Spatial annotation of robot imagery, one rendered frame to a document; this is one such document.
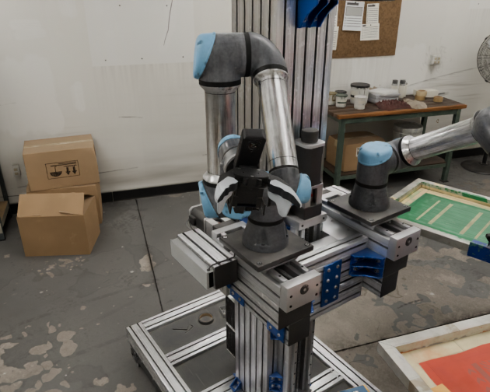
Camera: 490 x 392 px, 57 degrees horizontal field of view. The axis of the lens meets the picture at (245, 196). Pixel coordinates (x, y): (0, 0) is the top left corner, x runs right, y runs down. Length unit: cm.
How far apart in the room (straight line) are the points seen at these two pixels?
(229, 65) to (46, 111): 348
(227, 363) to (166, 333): 43
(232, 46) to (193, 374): 176
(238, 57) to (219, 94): 11
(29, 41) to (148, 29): 102
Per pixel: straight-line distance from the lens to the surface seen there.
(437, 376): 158
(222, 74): 123
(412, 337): 162
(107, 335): 315
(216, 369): 253
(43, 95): 456
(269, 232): 141
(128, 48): 449
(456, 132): 167
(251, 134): 86
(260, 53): 124
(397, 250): 170
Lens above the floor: 202
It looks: 25 degrees down
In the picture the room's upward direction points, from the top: straight up
